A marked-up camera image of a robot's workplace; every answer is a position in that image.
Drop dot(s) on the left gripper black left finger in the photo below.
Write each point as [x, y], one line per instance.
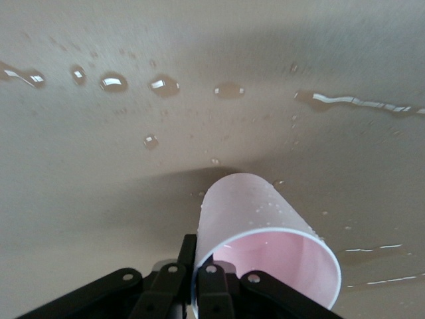
[159, 285]

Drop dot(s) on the pink plastic cup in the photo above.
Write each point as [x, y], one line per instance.
[252, 212]

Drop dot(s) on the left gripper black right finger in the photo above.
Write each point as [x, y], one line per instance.
[216, 289]

